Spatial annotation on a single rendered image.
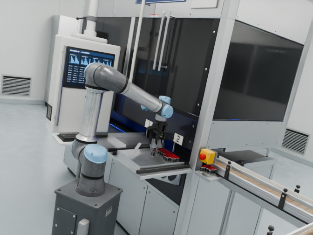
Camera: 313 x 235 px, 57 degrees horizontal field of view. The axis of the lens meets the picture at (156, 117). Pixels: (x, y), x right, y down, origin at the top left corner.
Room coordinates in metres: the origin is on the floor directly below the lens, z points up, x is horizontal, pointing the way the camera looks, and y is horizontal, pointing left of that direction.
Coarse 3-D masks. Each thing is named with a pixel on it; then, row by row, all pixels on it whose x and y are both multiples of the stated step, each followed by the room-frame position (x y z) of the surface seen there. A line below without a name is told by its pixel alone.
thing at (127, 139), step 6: (126, 132) 2.16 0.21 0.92; (132, 132) 2.19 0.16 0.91; (138, 132) 2.23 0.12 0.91; (144, 132) 2.26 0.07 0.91; (114, 138) 1.98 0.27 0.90; (120, 138) 2.08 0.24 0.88; (126, 138) 2.11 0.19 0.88; (132, 138) 2.14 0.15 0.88; (138, 138) 2.17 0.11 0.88; (144, 138) 2.20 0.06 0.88; (120, 144) 1.91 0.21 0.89; (126, 144) 1.97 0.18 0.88; (132, 144) 2.00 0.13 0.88; (144, 144) 1.95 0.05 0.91; (162, 144) 2.06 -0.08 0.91
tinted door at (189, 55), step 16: (176, 32) 2.05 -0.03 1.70; (192, 32) 1.92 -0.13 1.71; (208, 32) 1.82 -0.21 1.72; (176, 48) 2.02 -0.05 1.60; (192, 48) 1.90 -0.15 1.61; (176, 64) 2.00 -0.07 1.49; (192, 64) 1.88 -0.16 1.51; (176, 80) 1.97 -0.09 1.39; (192, 80) 1.86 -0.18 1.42; (176, 96) 1.95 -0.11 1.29; (192, 96) 1.83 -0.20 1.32; (192, 112) 1.81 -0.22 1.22
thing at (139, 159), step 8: (120, 152) 1.69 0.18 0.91; (128, 152) 1.77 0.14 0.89; (136, 152) 1.81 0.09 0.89; (144, 152) 1.85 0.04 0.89; (128, 160) 1.62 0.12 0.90; (136, 160) 1.69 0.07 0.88; (144, 160) 1.71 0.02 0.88; (152, 160) 1.74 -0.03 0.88; (160, 160) 1.77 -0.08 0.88; (136, 168) 1.54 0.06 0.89; (144, 168) 1.54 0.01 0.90
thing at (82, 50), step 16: (80, 48) 2.23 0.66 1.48; (96, 48) 2.32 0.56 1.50; (112, 48) 2.40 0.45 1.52; (80, 64) 2.24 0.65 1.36; (112, 64) 2.41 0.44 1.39; (64, 80) 2.18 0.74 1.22; (80, 80) 2.25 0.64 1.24; (64, 96) 2.19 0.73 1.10; (80, 96) 2.27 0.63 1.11; (112, 96) 2.44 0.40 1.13; (48, 112) 2.23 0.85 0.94; (64, 112) 2.20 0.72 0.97; (80, 112) 2.28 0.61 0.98; (48, 128) 2.20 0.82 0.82; (64, 128) 2.21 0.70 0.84
